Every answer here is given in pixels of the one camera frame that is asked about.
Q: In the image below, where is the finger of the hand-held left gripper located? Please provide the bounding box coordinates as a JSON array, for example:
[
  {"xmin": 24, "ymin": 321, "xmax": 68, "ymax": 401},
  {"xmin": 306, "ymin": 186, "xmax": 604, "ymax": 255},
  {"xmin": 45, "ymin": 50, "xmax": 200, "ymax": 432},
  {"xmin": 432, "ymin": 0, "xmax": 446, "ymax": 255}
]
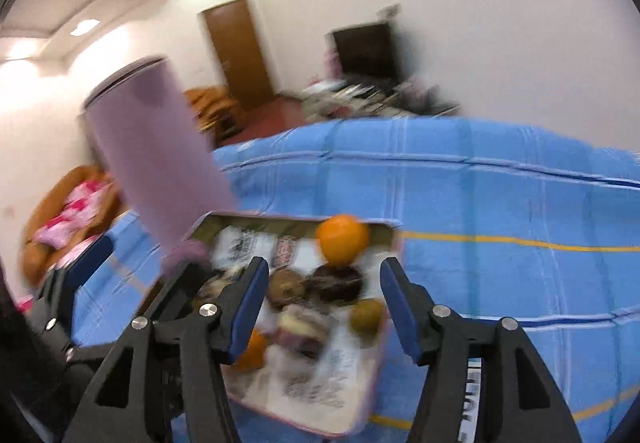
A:
[
  {"xmin": 30, "ymin": 233, "xmax": 115, "ymax": 354},
  {"xmin": 131, "ymin": 261, "xmax": 213, "ymax": 321}
]

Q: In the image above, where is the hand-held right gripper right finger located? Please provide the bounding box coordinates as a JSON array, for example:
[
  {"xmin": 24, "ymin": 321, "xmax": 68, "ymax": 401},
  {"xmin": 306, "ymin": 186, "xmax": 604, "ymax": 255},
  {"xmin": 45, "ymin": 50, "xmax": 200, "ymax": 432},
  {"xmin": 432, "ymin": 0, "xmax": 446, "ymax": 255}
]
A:
[{"xmin": 379, "ymin": 257, "xmax": 583, "ymax": 443}]

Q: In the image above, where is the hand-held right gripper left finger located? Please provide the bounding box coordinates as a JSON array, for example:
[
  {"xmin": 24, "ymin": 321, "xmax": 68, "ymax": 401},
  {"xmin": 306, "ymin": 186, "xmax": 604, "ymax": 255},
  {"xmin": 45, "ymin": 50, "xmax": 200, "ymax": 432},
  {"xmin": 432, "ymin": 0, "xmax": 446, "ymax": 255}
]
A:
[{"xmin": 75, "ymin": 256, "xmax": 271, "ymax": 443}]

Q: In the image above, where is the green-brown kiwi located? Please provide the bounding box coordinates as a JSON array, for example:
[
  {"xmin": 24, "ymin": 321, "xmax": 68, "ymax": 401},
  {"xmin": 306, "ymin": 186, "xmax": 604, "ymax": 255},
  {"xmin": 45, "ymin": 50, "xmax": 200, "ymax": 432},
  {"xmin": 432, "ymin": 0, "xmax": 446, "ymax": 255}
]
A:
[{"xmin": 349, "ymin": 299, "xmax": 386, "ymax": 337}]

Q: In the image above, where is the large round orange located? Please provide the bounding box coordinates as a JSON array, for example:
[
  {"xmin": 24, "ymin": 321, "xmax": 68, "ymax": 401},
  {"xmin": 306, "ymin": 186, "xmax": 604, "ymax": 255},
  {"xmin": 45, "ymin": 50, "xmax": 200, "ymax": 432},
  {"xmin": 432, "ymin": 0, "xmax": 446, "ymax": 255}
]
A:
[{"xmin": 234, "ymin": 329, "xmax": 269, "ymax": 372}]

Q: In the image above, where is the dark brown round fruit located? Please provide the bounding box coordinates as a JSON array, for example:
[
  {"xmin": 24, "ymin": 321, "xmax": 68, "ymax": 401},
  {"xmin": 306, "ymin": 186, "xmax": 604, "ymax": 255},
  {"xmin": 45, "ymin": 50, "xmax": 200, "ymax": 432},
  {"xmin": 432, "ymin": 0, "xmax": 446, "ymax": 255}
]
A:
[
  {"xmin": 266, "ymin": 268, "xmax": 307, "ymax": 309},
  {"xmin": 306, "ymin": 264, "xmax": 365, "ymax": 307}
]

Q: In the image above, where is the cut dark fruit half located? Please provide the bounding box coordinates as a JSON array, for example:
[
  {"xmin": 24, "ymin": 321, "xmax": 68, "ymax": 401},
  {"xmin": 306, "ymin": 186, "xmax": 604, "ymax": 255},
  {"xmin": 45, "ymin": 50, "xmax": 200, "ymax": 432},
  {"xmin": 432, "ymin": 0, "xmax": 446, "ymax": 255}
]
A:
[{"xmin": 276, "ymin": 305, "xmax": 334, "ymax": 359}]

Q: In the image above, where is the pink metal tin box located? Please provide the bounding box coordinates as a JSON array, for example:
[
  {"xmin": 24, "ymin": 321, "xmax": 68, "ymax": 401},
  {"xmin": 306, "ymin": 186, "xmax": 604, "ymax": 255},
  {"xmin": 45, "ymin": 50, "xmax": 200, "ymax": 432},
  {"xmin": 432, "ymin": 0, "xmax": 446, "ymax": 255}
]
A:
[{"xmin": 142, "ymin": 212, "xmax": 404, "ymax": 439}]

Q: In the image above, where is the medium round orange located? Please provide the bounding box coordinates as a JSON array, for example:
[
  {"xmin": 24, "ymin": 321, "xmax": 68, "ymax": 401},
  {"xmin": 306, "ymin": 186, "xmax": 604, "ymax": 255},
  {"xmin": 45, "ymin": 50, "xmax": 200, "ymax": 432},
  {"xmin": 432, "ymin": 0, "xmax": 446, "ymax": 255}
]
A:
[{"xmin": 316, "ymin": 214, "xmax": 371, "ymax": 268}]

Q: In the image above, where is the brown leather sofa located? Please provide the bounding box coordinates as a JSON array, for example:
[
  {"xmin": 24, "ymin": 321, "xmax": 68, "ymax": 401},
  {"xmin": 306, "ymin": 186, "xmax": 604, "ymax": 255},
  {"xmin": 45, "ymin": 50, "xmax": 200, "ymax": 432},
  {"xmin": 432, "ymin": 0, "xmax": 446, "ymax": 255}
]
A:
[{"xmin": 22, "ymin": 166, "xmax": 127, "ymax": 290}]

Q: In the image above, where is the pink floral cushion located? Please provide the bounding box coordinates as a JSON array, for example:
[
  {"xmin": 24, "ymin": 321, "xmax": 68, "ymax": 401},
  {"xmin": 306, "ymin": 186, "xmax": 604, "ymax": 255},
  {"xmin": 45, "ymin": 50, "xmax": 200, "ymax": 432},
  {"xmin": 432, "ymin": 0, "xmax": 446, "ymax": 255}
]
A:
[{"xmin": 37, "ymin": 180, "xmax": 114, "ymax": 250}]

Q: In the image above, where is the printed paper leaflet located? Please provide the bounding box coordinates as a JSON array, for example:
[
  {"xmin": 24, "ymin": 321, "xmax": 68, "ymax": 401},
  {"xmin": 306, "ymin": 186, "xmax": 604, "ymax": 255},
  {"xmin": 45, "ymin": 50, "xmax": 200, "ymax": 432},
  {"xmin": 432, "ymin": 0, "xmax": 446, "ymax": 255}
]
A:
[{"xmin": 212, "ymin": 225, "xmax": 387, "ymax": 430}]

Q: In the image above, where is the tall pink cylinder container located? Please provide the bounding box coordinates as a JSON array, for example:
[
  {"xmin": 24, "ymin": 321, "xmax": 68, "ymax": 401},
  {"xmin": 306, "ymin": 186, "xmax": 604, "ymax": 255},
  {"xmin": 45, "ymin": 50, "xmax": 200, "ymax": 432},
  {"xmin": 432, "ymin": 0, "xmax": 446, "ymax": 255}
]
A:
[{"xmin": 82, "ymin": 56, "xmax": 236, "ymax": 250}]

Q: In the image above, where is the blue plaid blanket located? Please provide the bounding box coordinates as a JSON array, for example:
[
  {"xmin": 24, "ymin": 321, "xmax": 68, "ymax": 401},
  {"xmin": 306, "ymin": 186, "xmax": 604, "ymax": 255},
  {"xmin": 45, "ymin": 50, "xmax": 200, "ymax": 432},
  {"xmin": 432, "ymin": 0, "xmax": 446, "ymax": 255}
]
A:
[{"xmin": 70, "ymin": 116, "xmax": 640, "ymax": 443}]

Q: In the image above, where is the white television stand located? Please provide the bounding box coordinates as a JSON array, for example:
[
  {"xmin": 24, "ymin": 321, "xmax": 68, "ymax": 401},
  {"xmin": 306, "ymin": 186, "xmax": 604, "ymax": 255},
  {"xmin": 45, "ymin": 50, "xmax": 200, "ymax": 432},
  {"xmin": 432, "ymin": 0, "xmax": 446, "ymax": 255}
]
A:
[{"xmin": 300, "ymin": 76, "xmax": 462, "ymax": 125}]

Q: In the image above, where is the square ceiling light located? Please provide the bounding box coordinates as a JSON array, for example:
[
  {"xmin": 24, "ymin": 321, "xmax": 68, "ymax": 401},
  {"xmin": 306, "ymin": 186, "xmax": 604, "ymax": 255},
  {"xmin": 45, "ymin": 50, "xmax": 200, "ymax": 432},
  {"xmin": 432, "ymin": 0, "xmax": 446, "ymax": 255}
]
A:
[
  {"xmin": 4, "ymin": 43, "xmax": 39, "ymax": 62},
  {"xmin": 69, "ymin": 18, "xmax": 101, "ymax": 37}
]

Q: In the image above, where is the brown wooden door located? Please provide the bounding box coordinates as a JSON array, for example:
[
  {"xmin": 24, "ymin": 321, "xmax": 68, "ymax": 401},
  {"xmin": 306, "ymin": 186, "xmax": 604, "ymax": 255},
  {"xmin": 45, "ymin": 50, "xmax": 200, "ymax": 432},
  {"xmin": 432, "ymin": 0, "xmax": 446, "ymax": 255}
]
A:
[{"xmin": 200, "ymin": 0, "xmax": 277, "ymax": 107}]

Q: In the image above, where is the black television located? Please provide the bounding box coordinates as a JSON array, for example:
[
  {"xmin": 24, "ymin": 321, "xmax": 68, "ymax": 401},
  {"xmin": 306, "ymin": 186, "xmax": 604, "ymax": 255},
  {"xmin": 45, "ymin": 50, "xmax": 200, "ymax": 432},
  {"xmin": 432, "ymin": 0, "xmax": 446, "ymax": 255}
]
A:
[{"xmin": 331, "ymin": 22, "xmax": 404, "ymax": 79}]

